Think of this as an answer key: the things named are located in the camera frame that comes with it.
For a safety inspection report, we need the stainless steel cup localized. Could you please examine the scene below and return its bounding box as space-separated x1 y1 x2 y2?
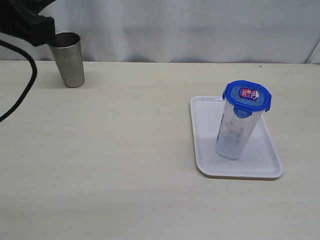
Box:
48 32 85 88

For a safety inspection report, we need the black thin cable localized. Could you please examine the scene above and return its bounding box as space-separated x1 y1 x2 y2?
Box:
0 39 38 123

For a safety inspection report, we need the white plastic tray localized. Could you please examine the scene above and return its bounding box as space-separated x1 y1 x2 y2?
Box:
190 96 284 180

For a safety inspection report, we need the clear plastic tall container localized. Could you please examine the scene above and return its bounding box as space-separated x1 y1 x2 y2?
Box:
215 98 265 161

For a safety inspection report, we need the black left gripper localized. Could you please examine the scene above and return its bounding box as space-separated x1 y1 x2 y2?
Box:
0 0 55 47

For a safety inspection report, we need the blue plastic container lid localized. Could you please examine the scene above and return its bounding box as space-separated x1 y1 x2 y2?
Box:
222 80 272 119

